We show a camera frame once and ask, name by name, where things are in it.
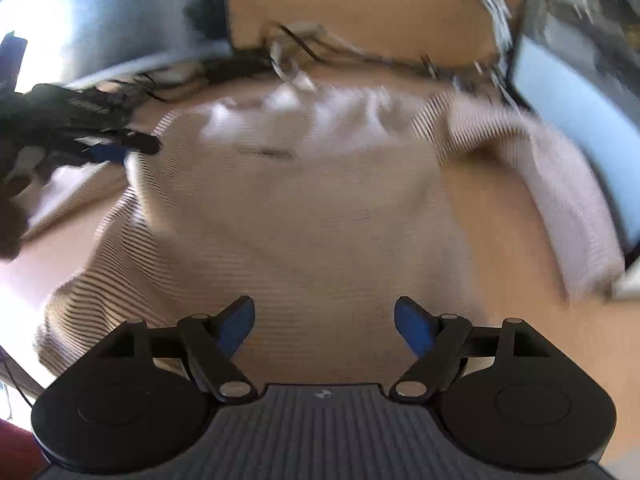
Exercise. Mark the striped white black garment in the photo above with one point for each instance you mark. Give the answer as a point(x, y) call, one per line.
point(324, 205)

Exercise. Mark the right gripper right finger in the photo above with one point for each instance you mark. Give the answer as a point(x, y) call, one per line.
point(437, 342)

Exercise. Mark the computer monitor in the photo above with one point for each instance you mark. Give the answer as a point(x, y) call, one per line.
point(576, 64)
point(77, 43)

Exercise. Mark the left computer monitor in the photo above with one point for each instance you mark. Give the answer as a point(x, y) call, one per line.
point(77, 43)

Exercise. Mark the dark gloved left hand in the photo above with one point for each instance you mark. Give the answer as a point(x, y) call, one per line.
point(13, 218)

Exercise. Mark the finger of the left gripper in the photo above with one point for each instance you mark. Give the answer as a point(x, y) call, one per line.
point(97, 154)
point(124, 140)

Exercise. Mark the right computer monitor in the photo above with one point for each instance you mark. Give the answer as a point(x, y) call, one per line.
point(576, 64)

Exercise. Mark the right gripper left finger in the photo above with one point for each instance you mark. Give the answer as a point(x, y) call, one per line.
point(211, 341)

